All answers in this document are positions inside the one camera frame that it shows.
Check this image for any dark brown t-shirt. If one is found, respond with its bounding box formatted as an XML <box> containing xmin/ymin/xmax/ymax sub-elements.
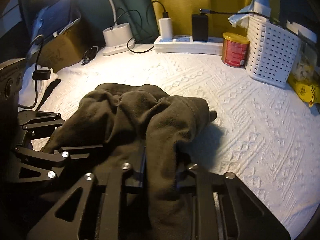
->
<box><xmin>42</xmin><ymin>83</ymin><xmax>217</xmax><ymax>239</ymax></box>

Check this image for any brown cardboard box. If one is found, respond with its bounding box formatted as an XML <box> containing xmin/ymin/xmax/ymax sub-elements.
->
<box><xmin>39</xmin><ymin>19</ymin><xmax>98</xmax><ymax>73</ymax></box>

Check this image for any black key bundle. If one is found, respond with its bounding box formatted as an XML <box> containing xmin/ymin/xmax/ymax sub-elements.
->
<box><xmin>81</xmin><ymin>46</ymin><xmax>99</xmax><ymax>66</ymax></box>

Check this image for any white textured bedspread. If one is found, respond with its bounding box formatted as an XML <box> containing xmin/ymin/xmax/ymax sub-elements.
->
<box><xmin>41</xmin><ymin>45</ymin><xmax>319</xmax><ymax>238</ymax></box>

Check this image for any white desk lamp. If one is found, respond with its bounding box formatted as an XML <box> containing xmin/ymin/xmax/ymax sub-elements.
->
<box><xmin>53</xmin><ymin>0</ymin><xmax>136</xmax><ymax>57</ymax></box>

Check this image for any teal curtain left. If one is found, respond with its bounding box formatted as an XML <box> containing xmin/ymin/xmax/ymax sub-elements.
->
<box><xmin>19</xmin><ymin>0</ymin><xmax>159</xmax><ymax>47</ymax></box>

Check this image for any yellow snack bag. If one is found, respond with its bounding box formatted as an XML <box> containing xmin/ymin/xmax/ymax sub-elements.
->
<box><xmin>287</xmin><ymin>64</ymin><xmax>319</xmax><ymax>107</ymax></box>

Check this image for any red tin can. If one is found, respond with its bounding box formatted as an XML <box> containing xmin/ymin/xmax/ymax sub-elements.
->
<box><xmin>221</xmin><ymin>32</ymin><xmax>249</xmax><ymax>67</ymax></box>

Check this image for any white charger plug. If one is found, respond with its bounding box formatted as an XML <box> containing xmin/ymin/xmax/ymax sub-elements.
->
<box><xmin>158</xmin><ymin>11</ymin><xmax>173</xmax><ymax>40</ymax></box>

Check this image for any white perforated plastic basket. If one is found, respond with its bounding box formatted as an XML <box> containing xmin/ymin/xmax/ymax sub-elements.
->
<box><xmin>245</xmin><ymin>16</ymin><xmax>300</xmax><ymax>88</ymax></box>

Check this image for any white power strip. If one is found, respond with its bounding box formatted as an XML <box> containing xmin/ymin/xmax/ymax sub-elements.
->
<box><xmin>153</xmin><ymin>35</ymin><xmax>223</xmax><ymax>55</ymax></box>

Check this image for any clear jar white lid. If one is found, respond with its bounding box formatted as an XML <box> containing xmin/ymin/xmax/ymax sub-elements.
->
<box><xmin>286</xmin><ymin>20</ymin><xmax>319</xmax><ymax>83</ymax></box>

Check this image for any black power adapter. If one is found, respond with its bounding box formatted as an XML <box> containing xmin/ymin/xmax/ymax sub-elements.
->
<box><xmin>191</xmin><ymin>14</ymin><xmax>208</xmax><ymax>42</ymax></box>

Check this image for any yellow curtain panel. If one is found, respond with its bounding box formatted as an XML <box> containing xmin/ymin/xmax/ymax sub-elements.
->
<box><xmin>146</xmin><ymin>0</ymin><xmax>281</xmax><ymax>38</ymax></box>

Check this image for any black strap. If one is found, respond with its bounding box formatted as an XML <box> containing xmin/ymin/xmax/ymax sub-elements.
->
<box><xmin>36</xmin><ymin>78</ymin><xmax>62</xmax><ymax>112</ymax></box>

